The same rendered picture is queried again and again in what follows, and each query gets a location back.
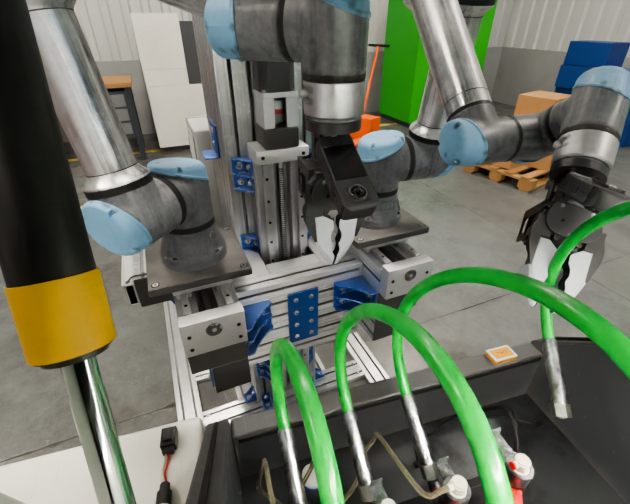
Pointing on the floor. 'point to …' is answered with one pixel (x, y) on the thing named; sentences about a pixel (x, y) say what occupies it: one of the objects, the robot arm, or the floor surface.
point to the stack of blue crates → (612, 52)
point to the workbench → (125, 107)
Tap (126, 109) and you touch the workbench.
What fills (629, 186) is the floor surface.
